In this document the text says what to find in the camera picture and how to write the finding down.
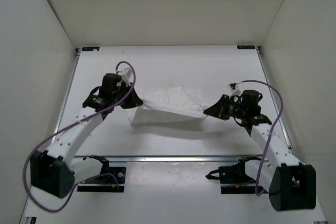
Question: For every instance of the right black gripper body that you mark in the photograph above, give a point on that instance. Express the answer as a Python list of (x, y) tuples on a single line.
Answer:
[(237, 110)]

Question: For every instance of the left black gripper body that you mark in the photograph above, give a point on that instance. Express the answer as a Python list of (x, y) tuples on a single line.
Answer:
[(121, 92)]

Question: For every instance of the white pleated skirt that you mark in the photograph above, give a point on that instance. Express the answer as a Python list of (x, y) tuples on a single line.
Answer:
[(177, 104)]

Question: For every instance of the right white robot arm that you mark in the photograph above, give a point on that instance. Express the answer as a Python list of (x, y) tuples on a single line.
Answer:
[(290, 184)]

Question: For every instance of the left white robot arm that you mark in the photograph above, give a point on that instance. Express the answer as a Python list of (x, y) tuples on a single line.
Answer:
[(54, 170)]

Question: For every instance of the left blue corner label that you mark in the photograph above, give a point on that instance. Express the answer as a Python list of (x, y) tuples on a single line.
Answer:
[(90, 49)]

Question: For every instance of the blue corner label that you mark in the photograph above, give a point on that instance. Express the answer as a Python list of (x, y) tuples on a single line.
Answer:
[(90, 49), (245, 47)]

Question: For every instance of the right blue corner label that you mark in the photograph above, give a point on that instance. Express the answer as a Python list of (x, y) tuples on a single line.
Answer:
[(245, 47)]

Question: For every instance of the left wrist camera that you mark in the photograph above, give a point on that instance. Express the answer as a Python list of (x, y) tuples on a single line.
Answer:
[(125, 74)]

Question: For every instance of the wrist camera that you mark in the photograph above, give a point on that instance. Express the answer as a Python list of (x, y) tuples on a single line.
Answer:
[(125, 74), (235, 91)]

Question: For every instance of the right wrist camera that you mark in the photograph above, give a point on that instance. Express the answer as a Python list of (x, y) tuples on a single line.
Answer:
[(235, 91)]

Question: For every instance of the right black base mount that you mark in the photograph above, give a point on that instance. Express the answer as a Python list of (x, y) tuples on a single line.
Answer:
[(232, 176)]

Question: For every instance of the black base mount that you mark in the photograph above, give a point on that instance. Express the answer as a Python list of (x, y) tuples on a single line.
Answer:
[(114, 183), (232, 176)]

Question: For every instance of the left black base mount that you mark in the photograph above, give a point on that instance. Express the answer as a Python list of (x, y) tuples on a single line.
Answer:
[(114, 183)]

